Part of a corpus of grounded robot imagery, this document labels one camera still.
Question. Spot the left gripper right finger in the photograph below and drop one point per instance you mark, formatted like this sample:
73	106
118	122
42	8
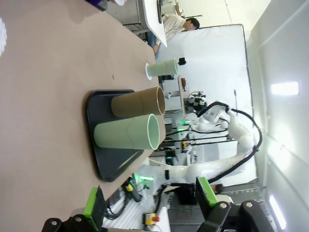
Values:
205	198

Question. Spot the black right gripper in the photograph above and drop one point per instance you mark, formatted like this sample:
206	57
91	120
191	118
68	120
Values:
196	100

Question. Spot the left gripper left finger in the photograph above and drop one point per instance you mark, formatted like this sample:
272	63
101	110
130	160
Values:
94	207

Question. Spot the pale green plastic cup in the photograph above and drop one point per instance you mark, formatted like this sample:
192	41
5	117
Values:
161	68
120	133

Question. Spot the white scalloped paper coaster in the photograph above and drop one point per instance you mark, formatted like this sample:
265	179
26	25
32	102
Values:
2	36
119	1
147	72

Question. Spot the brown plastic cup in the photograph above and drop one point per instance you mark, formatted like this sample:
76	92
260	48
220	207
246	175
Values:
135	104

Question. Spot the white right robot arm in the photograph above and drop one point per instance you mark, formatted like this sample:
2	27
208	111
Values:
241	137

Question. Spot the black connector with yellow label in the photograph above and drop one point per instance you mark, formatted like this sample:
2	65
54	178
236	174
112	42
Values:
131	191

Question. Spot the white backdrop screen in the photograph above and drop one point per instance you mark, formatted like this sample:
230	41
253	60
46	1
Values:
217	60

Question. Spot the black plastic serving tray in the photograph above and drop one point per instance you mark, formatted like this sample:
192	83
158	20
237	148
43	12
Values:
113	164

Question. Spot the yellow emergency stop box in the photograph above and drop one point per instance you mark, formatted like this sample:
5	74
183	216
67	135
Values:
149	218

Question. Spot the seated person in beige shirt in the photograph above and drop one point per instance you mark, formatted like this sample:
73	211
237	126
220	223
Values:
176	26

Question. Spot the white side table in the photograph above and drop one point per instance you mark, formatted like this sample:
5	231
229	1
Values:
154	21

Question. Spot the person in purple hoodie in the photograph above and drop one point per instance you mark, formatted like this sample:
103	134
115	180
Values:
95	2

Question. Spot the small black camera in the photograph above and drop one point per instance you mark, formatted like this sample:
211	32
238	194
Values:
182	61

